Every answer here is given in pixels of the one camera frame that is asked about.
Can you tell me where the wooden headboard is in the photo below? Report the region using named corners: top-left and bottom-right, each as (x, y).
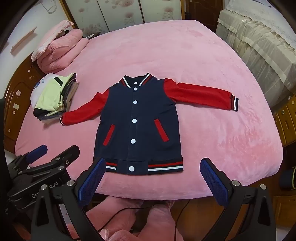
top-left (3, 53), bottom-right (47, 153)

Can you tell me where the wooden wall strip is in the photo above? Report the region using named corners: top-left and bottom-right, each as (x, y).
top-left (11, 27), bottom-right (37, 55)

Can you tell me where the pink folded quilt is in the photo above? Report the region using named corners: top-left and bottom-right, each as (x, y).
top-left (37, 29), bottom-right (90, 75)

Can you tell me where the pink fleece bed blanket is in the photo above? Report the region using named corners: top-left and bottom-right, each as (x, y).
top-left (14, 20), bottom-right (284, 202)

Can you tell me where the lace-covered furniture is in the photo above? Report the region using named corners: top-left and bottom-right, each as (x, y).
top-left (215, 0), bottom-right (296, 109)

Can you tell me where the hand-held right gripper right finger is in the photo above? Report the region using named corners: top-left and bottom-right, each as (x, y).
top-left (199, 158), bottom-right (277, 241)

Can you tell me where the person's left leg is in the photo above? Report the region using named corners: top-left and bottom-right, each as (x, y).
top-left (85, 196), bottom-right (148, 241)

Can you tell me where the person's right leg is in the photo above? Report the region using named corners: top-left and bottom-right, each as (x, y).
top-left (139, 200), bottom-right (181, 241)

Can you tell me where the wooden drawer cabinet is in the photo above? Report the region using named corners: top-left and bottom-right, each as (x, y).
top-left (273, 95), bottom-right (296, 146)

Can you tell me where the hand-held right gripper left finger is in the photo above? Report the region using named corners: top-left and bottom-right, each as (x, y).
top-left (30, 157), bottom-right (109, 241)

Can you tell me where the stack of folded clothes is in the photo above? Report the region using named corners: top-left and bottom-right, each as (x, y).
top-left (30, 73), bottom-right (79, 121)

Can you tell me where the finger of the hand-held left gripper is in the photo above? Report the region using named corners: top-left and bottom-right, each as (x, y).
top-left (17, 145), bottom-right (48, 166)
top-left (17, 145), bottom-right (80, 180)

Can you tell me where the person's leg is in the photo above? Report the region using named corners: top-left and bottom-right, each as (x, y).
top-left (139, 200), bottom-right (181, 241)
top-left (85, 196), bottom-right (148, 241)

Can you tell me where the navy and red varsity jacket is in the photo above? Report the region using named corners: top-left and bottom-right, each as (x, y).
top-left (60, 73), bottom-right (239, 175)

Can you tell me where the floral panel wardrobe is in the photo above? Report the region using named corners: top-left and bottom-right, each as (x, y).
top-left (59, 0), bottom-right (223, 39)

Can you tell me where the dark blue round object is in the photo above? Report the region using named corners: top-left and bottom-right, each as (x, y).
top-left (279, 168), bottom-right (296, 189)

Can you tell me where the pink lace-trimmed pillow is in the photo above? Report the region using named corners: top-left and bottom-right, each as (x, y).
top-left (31, 20), bottom-right (75, 62)

